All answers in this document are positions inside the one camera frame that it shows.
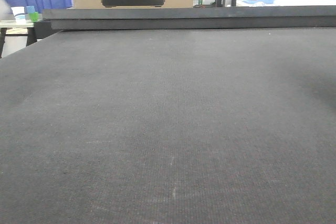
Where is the blue shallow tray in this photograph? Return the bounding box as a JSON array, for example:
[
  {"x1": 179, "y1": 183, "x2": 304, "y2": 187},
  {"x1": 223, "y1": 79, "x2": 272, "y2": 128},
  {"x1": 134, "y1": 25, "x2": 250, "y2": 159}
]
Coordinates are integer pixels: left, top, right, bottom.
[{"x1": 241, "y1": 0, "x2": 275, "y2": 4}]

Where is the green cube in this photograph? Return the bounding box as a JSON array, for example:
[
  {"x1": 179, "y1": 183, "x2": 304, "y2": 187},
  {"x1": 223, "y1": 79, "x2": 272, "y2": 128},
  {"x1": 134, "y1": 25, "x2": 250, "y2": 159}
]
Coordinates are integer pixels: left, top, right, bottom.
[{"x1": 28, "y1": 12, "x2": 39, "y2": 23}]

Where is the white table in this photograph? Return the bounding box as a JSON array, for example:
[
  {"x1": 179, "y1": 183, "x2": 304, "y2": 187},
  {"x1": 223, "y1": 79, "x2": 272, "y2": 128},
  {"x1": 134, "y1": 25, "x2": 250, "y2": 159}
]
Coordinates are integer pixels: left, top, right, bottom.
[{"x1": 236, "y1": 0, "x2": 335, "y2": 7}]

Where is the light blue cube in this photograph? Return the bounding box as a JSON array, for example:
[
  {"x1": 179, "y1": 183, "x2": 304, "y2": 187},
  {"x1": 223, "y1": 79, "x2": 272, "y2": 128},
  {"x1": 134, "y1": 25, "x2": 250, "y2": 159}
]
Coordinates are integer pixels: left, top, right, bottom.
[{"x1": 26, "y1": 6, "x2": 35, "y2": 14}]

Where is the white paper cup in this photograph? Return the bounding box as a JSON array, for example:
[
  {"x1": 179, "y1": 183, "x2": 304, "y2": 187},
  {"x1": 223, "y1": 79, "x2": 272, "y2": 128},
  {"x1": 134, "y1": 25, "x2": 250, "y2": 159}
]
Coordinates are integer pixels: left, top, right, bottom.
[{"x1": 11, "y1": 6, "x2": 26, "y2": 24}]

